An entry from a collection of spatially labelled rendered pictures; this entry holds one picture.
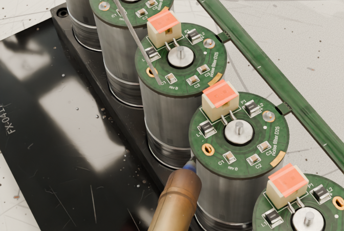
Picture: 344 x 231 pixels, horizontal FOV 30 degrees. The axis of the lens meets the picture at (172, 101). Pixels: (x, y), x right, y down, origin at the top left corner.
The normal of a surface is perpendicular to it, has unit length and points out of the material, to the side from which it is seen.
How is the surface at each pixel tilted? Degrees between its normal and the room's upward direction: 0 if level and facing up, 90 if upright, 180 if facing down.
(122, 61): 90
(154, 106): 90
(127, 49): 90
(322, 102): 0
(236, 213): 90
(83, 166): 0
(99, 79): 0
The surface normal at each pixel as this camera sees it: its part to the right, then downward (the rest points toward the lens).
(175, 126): -0.21, 0.82
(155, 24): -0.05, -0.55
